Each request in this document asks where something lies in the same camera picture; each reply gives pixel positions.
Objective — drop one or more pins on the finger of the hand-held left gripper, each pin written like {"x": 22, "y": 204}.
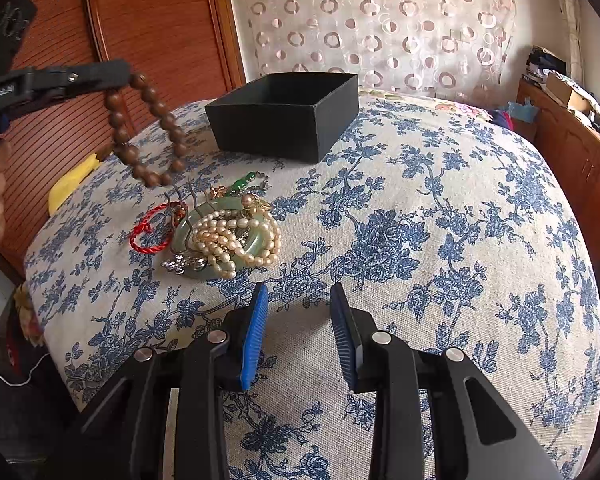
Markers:
{"x": 100, "y": 72}

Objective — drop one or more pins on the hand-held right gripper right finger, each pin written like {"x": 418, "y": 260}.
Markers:
{"x": 342, "y": 340}

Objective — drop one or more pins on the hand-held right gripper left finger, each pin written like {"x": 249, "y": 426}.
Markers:
{"x": 252, "y": 340}

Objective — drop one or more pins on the silver flower brooch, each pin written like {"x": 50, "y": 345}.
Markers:
{"x": 180, "y": 264}

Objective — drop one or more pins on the green jade bangle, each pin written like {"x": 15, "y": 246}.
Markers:
{"x": 182, "y": 240}

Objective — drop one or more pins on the metal wavy hairpin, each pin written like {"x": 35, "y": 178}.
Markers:
{"x": 172, "y": 200}
{"x": 196, "y": 192}

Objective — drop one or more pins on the gold floral ornament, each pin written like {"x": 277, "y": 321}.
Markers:
{"x": 219, "y": 193}

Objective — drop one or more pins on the black cardboard box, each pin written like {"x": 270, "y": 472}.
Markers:
{"x": 280, "y": 130}

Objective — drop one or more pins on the wooden headboard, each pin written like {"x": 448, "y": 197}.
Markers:
{"x": 155, "y": 25}

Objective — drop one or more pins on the yellow object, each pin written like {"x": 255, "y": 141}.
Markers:
{"x": 67, "y": 185}

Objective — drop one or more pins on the blue floral cloth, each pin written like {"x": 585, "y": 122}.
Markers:
{"x": 430, "y": 260}

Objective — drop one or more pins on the pink floral quilt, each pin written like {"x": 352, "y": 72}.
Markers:
{"x": 430, "y": 102}

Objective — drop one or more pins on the dark blue blanket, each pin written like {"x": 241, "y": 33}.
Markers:
{"x": 504, "y": 121}

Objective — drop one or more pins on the circle patterned sheer curtain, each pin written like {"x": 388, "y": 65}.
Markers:
{"x": 380, "y": 20}

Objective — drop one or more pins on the wooden cabinet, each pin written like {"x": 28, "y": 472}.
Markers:
{"x": 570, "y": 160}

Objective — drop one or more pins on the light blue cloth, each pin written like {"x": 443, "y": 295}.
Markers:
{"x": 522, "y": 111}

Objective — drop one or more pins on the brown cardboard box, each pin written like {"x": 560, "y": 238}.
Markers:
{"x": 567, "y": 91}

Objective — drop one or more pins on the stack of folded clothes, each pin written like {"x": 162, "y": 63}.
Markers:
{"x": 542, "y": 65}

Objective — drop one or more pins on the white side curtain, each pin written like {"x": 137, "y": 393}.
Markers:
{"x": 567, "y": 15}

